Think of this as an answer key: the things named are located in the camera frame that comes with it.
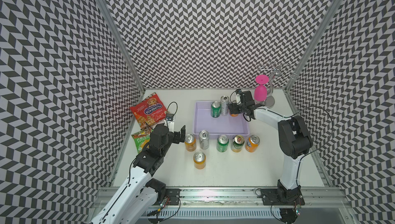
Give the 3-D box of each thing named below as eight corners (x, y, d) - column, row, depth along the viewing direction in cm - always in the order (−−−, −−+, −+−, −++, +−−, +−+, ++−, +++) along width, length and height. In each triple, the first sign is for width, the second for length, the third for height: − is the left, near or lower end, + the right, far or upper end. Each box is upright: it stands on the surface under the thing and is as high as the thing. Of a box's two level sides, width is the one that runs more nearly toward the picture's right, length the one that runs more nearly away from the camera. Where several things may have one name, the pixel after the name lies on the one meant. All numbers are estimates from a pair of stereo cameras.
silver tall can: (200, 149, 90) (199, 137, 78) (200, 142, 93) (199, 129, 81) (208, 149, 90) (209, 137, 78) (208, 142, 93) (209, 129, 81)
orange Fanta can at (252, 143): (246, 152, 89) (250, 144, 81) (244, 142, 92) (248, 134, 84) (256, 152, 88) (261, 144, 81) (254, 142, 92) (258, 134, 84)
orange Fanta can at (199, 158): (194, 169, 84) (193, 163, 75) (195, 155, 89) (194, 147, 81) (205, 169, 84) (205, 163, 75) (205, 155, 89) (205, 147, 81)
